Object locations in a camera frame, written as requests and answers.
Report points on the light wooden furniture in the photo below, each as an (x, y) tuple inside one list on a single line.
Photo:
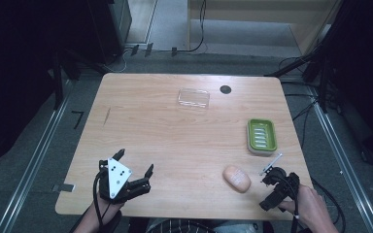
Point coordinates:
[(259, 9)]

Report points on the peach soap bar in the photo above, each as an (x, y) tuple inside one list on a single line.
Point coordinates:
[(237, 179)]

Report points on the green soap dish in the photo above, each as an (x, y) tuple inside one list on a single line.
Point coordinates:
[(261, 136)]

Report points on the black round table grommet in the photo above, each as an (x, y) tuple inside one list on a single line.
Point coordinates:
[(225, 89)]

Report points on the clear plastic lid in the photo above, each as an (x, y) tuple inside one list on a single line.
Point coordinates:
[(193, 98)]

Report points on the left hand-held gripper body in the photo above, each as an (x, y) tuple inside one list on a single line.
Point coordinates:
[(118, 174)]

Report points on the person's striped clothing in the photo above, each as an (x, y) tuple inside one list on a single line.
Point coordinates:
[(187, 226)]

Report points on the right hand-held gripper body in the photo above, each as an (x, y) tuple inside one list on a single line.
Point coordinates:
[(283, 183)]

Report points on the person's right hand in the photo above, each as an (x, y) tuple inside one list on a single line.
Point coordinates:
[(309, 205)]

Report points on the black metal stand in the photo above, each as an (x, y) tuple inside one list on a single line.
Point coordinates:
[(320, 61)]

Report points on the metal floor rail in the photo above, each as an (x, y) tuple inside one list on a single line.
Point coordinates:
[(346, 168), (32, 165)]

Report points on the grey tape strip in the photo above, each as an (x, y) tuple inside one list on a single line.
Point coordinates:
[(63, 187)]

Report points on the person's left hand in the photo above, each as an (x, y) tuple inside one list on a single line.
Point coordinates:
[(108, 210)]

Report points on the black cabinet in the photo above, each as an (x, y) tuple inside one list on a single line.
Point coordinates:
[(110, 29)]

